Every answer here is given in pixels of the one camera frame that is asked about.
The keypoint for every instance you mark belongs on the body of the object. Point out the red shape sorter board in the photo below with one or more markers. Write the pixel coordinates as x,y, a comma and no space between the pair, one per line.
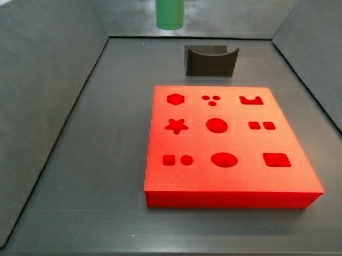
224,151

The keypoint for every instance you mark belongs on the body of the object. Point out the green round cylinder peg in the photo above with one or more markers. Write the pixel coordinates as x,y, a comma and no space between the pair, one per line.
170,14

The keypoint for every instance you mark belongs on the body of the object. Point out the dark grey curved holder block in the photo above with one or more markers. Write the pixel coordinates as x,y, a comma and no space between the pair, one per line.
210,60

